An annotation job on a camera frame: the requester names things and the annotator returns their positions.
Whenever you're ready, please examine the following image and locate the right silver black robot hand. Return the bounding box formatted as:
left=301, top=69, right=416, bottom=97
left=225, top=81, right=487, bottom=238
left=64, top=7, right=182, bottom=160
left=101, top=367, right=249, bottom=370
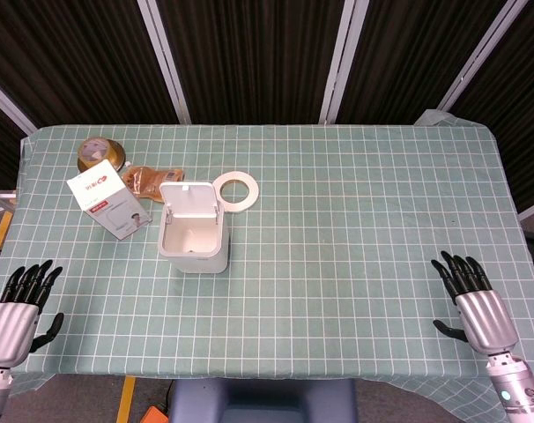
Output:
left=430, top=250, right=520, bottom=356

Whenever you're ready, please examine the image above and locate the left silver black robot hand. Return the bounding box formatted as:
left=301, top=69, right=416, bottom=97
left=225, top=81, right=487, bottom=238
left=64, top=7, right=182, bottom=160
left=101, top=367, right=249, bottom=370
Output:
left=0, top=259, right=65, bottom=367

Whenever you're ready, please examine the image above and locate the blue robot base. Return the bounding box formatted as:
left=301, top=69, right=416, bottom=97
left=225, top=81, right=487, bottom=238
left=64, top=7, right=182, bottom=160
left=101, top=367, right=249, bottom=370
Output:
left=167, top=377, right=359, bottom=423

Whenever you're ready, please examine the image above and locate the white open-lid bin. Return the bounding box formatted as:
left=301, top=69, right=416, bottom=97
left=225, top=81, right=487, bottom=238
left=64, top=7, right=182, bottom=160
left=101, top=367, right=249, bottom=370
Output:
left=157, top=181, right=230, bottom=275

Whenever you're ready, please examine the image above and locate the white red carton box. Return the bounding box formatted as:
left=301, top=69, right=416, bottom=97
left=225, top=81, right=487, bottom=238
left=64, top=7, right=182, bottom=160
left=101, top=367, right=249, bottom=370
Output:
left=66, top=159, right=154, bottom=241

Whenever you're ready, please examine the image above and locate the orange floor object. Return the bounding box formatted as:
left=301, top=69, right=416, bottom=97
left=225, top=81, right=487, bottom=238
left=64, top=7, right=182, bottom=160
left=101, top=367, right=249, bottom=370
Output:
left=139, top=405, right=171, bottom=423

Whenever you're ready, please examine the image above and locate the brown plastic snack bag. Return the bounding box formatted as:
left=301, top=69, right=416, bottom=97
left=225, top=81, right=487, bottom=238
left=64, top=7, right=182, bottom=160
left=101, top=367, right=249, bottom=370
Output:
left=121, top=165, right=185, bottom=204

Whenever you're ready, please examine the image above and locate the green checkered tablecloth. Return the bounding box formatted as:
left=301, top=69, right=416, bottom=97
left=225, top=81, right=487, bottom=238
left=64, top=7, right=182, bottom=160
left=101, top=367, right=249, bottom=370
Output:
left=0, top=108, right=534, bottom=419

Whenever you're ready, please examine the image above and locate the white tape ring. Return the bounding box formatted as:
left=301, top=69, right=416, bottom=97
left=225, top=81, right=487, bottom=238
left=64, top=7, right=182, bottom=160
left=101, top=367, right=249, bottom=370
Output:
left=214, top=170, right=261, bottom=213

